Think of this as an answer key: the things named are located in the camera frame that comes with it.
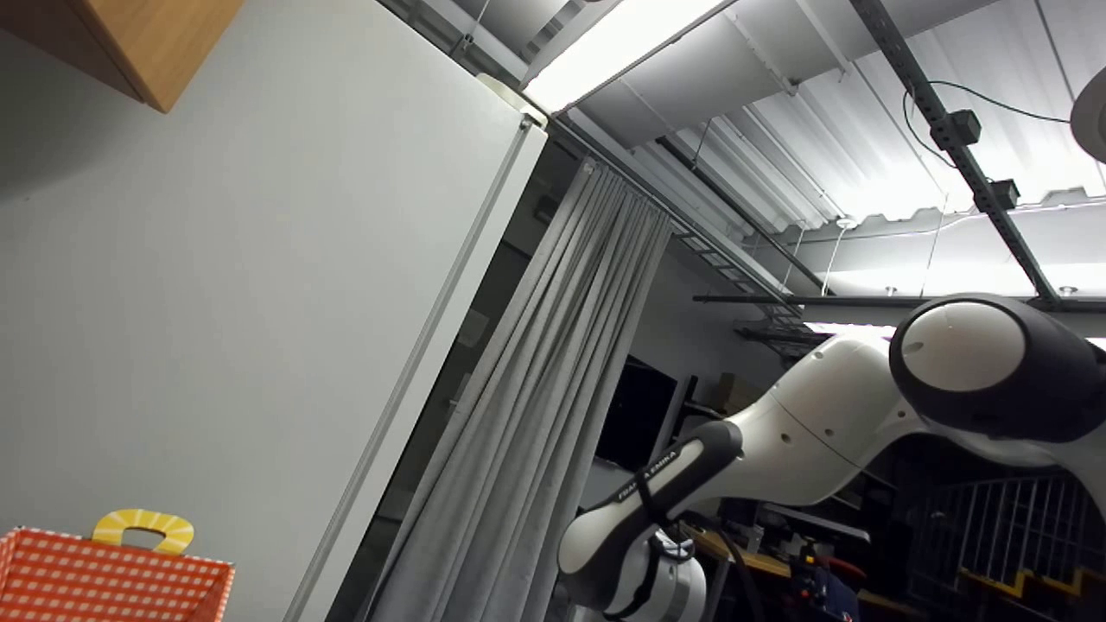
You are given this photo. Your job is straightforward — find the black monitor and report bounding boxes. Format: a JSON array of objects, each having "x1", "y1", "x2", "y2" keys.
[{"x1": 591, "y1": 357, "x2": 684, "y2": 472}]

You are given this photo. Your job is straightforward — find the grey curtain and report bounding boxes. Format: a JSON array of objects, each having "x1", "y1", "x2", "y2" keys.
[{"x1": 367, "y1": 150, "x2": 676, "y2": 622}]

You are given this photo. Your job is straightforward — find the black horizontal beam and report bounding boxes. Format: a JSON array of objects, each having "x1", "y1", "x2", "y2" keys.
[{"x1": 686, "y1": 290, "x2": 1106, "y2": 314}]

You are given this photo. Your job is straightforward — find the long ceiling light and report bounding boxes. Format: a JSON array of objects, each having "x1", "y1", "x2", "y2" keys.
[{"x1": 522, "y1": 0, "x2": 738, "y2": 116}]

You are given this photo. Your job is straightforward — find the wooden workbench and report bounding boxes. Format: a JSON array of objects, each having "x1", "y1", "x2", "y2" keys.
[{"x1": 686, "y1": 522, "x2": 810, "y2": 622}]

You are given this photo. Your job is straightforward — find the dark blue machine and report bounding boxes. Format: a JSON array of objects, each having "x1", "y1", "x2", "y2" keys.
[{"x1": 789, "y1": 548, "x2": 865, "y2": 622}]

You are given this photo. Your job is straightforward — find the black ceiling pipe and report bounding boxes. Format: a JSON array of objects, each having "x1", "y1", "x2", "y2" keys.
[{"x1": 845, "y1": 0, "x2": 1064, "y2": 305}]

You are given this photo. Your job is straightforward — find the black metal railing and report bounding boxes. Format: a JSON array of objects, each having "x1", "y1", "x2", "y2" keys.
[{"x1": 909, "y1": 459, "x2": 1098, "y2": 580}]

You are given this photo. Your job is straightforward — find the yellow edged stairs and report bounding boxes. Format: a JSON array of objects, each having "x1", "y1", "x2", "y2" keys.
[{"x1": 954, "y1": 558, "x2": 1106, "y2": 622}]

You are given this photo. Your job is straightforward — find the grey round dome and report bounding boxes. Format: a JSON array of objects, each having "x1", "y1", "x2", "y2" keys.
[{"x1": 1068, "y1": 66, "x2": 1106, "y2": 165}]

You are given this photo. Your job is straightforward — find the wooden wall cabinet with handle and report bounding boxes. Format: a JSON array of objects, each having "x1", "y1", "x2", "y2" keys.
[{"x1": 0, "y1": 0, "x2": 248, "y2": 116}]

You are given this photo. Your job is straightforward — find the thin black ceiling cable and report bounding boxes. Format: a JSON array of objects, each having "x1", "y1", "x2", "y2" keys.
[{"x1": 902, "y1": 73, "x2": 1080, "y2": 170}]

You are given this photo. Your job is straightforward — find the red checkered basket yellow handles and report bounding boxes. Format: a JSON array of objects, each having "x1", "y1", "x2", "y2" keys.
[{"x1": 0, "y1": 505, "x2": 237, "y2": 622}]

